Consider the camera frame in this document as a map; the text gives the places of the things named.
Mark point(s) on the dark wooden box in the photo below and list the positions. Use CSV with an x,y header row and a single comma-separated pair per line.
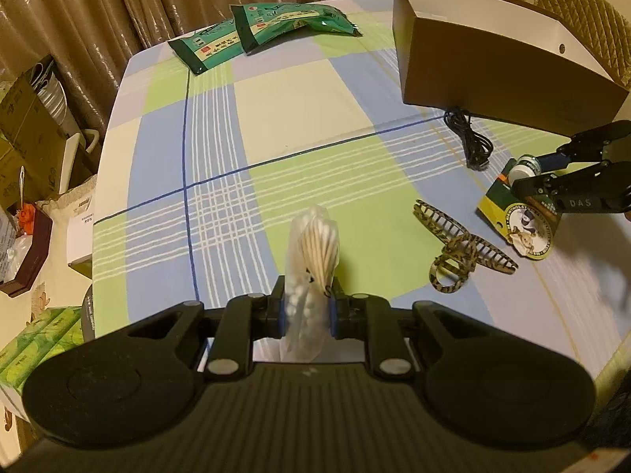
x,y
37,256

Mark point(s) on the large cardboard box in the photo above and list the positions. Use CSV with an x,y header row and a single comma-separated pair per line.
x,y
34,133

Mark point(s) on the beige curtain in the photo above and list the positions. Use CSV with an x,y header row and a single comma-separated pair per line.
x,y
98,10

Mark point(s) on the green tissue box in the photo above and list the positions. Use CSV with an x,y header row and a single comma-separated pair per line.
x,y
34,345

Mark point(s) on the stack of papers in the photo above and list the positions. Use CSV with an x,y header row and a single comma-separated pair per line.
x,y
49,88

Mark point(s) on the green card packet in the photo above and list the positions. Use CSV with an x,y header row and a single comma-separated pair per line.
x,y
522,231

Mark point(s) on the leopard print hair clip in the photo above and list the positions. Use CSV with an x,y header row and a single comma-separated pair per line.
x,y
461,251

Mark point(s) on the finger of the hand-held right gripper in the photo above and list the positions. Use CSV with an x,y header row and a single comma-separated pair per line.
x,y
537,185
557,160

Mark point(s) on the brown cardboard box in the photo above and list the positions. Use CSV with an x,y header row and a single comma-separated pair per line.
x,y
493,74

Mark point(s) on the cotton swab bag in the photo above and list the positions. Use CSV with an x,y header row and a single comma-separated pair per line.
x,y
310,256

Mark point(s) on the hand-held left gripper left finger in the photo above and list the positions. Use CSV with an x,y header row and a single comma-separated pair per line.
x,y
282,315

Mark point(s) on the green snack packet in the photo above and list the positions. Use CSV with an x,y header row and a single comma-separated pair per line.
x,y
207,47
296,19

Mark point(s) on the white flat box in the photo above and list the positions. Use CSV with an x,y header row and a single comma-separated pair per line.
x,y
79,231

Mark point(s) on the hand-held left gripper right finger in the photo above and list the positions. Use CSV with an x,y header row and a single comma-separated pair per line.
x,y
334,315

